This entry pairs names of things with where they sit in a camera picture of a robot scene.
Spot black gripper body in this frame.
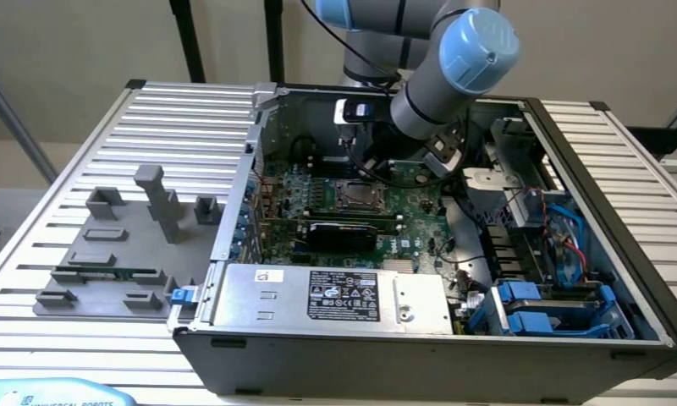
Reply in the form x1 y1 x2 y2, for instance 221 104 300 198
358 121 430 180

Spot green motherboard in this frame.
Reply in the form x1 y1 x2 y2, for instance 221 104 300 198
252 159 477 274

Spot black graphics card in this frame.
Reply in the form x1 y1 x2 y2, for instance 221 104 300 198
305 219 380 254

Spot small silver chipset heatsink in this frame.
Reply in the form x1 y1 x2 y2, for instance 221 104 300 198
381 258 420 275

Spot silver power supply unit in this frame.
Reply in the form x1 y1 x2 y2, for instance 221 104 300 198
209 263 453 336

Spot blue disk bay cage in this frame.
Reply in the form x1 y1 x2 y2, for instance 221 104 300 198
466 277 640 340

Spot black box on side desk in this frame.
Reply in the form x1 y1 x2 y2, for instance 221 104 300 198
624 125 677 161

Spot grey parts rack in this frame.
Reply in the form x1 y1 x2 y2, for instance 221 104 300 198
32 164 228 319

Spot blue plastic case latch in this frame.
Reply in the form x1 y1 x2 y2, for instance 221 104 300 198
168 286 196 309

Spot black open PC case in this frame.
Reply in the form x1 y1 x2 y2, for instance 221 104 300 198
170 81 677 398

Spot green RAM stick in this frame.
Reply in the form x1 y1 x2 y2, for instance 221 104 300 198
54 266 160 281

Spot grey metal pole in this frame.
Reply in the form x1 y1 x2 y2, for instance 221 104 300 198
0 53 58 184

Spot teach pendant with blue rim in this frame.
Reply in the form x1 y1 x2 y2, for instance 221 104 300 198
0 376 138 406

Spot black camera cable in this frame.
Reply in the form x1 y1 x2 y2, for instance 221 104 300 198
340 124 458 189

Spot white black wrist camera box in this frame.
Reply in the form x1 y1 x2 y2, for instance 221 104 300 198
333 97 374 127

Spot CPU socket with metal frame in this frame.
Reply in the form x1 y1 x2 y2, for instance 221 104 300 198
328 177 389 213

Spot silver metal drive bracket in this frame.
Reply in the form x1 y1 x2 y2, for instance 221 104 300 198
460 117 566 229

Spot black frame post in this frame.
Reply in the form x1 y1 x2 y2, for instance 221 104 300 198
262 0 288 84
166 0 208 84

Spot blue data wire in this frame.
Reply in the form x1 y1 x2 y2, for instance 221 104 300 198
541 201 590 281

